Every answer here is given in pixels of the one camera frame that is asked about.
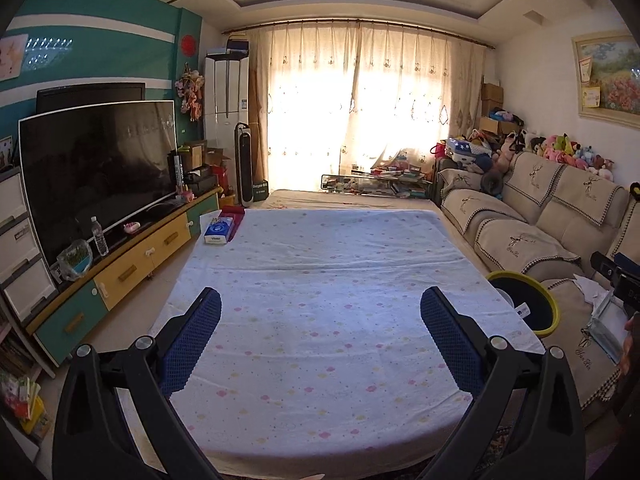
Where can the hanging flower decoration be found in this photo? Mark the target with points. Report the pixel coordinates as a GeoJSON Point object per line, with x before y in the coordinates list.
{"type": "Point", "coordinates": [190, 92]}

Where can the star print bag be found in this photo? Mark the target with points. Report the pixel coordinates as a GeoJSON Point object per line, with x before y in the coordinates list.
{"type": "Point", "coordinates": [465, 150]}

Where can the dark box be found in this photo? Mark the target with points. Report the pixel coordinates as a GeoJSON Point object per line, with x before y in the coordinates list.
{"type": "Point", "coordinates": [237, 44]}

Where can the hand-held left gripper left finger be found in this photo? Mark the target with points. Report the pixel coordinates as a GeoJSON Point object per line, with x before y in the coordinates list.
{"type": "Point", "coordinates": [192, 340]}

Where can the bookshelf with books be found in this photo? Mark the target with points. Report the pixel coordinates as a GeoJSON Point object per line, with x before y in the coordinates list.
{"type": "Point", "coordinates": [15, 350]}

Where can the cluttered glass coffee table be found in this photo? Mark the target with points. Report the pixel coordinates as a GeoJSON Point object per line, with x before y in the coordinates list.
{"type": "Point", "coordinates": [380, 182]}

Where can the row of plush toys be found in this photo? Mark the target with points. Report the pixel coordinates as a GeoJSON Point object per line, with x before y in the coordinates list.
{"type": "Point", "coordinates": [565, 152]}

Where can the green box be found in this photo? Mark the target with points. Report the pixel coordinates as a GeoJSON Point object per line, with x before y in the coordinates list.
{"type": "Point", "coordinates": [261, 191]}

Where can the dotted white tablecloth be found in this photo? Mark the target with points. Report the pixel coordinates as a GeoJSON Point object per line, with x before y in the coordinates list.
{"type": "Point", "coordinates": [310, 310]}

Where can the large curved television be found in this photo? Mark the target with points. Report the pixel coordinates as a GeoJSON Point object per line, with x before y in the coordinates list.
{"type": "Point", "coordinates": [95, 180]}

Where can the cream embroidered curtain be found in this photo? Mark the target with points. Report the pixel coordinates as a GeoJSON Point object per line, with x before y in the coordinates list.
{"type": "Point", "coordinates": [410, 85]}

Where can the white papers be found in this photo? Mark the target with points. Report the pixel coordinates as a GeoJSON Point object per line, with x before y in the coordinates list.
{"type": "Point", "coordinates": [587, 287]}

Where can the red box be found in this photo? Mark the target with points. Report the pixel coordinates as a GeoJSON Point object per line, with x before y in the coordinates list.
{"type": "Point", "coordinates": [233, 210]}

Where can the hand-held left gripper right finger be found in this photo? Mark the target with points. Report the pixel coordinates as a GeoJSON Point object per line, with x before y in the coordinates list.
{"type": "Point", "coordinates": [447, 340]}

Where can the open cardboard boxes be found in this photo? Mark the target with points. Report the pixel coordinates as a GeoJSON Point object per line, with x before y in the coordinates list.
{"type": "Point", "coordinates": [202, 155]}

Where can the clear plastic bag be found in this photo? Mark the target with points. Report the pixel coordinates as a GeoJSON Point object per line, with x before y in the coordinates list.
{"type": "Point", "coordinates": [75, 262]}

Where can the white drawer unit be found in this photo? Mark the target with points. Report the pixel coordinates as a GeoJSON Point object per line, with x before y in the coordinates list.
{"type": "Point", "coordinates": [20, 250]}

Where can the red round wall ornament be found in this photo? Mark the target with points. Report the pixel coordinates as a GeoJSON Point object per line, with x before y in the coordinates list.
{"type": "Point", "coordinates": [188, 45]}

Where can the pile of colourful books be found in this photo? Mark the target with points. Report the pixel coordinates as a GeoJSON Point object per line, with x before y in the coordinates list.
{"type": "Point", "coordinates": [25, 405]}

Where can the stack of cardboard boxes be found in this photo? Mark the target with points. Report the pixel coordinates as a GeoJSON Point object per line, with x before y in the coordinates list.
{"type": "Point", "coordinates": [491, 97]}

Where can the red fire extinguisher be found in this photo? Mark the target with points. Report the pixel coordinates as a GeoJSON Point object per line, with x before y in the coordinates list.
{"type": "Point", "coordinates": [222, 180]}

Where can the blue white tissue pack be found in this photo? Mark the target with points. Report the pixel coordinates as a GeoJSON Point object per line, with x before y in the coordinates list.
{"type": "Point", "coordinates": [219, 231]}

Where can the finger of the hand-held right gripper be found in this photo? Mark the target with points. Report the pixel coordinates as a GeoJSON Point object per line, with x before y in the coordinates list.
{"type": "Point", "coordinates": [629, 261]}
{"type": "Point", "coordinates": [605, 266]}

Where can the framed flower painting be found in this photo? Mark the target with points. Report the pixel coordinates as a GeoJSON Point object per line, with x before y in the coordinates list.
{"type": "Point", "coordinates": [610, 75]}

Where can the person's right hand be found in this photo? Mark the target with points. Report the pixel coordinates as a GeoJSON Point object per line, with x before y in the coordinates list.
{"type": "Point", "coordinates": [631, 335]}

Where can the black white tower fan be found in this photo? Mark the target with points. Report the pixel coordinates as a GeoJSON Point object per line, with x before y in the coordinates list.
{"type": "Point", "coordinates": [245, 165]}

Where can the teal yellow television cabinet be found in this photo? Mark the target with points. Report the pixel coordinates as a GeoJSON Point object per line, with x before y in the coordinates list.
{"type": "Point", "coordinates": [135, 270]}

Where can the floral beige floor mat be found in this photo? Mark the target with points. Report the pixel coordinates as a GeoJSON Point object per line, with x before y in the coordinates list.
{"type": "Point", "coordinates": [350, 200]}

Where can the yellow rimmed black bin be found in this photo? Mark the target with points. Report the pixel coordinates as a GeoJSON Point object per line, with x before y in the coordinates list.
{"type": "Point", "coordinates": [525, 305]}

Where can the black plush toy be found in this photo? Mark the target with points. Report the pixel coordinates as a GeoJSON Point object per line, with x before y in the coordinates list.
{"type": "Point", "coordinates": [635, 191]}

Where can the clear water bottle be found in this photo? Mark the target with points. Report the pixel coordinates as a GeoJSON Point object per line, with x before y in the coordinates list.
{"type": "Point", "coordinates": [99, 240]}

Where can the wall poster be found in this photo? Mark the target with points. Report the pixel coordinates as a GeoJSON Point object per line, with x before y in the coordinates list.
{"type": "Point", "coordinates": [12, 57]}

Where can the wooden curtain rod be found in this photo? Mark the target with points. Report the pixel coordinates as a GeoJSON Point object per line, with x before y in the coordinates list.
{"type": "Point", "coordinates": [360, 22]}

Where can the beige sofa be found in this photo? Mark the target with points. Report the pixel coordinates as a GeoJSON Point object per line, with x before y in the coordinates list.
{"type": "Point", "coordinates": [515, 220]}

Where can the pink small dish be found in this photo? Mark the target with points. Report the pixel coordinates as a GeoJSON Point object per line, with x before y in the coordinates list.
{"type": "Point", "coordinates": [132, 227]}

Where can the clear plastic folder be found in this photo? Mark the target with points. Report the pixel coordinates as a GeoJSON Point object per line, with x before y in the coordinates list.
{"type": "Point", "coordinates": [607, 330]}

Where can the small photo prints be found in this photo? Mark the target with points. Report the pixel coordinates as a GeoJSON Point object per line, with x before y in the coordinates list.
{"type": "Point", "coordinates": [6, 151]}

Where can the grey round pillow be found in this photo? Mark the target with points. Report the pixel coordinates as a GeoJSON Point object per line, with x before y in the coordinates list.
{"type": "Point", "coordinates": [493, 182]}

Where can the white standing air conditioner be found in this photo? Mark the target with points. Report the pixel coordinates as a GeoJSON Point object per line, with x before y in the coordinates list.
{"type": "Point", "coordinates": [225, 95]}

